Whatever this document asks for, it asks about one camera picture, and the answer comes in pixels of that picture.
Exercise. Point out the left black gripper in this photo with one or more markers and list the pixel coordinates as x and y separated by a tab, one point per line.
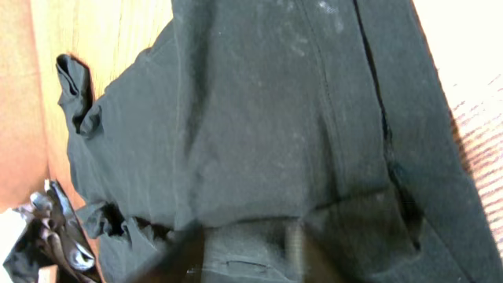
49	237

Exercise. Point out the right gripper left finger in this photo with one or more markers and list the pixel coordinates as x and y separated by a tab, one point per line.
181	264

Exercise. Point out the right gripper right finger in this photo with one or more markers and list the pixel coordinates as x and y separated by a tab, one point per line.
306	257

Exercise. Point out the dark teal t-shirt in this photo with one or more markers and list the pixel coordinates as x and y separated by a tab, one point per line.
245	116

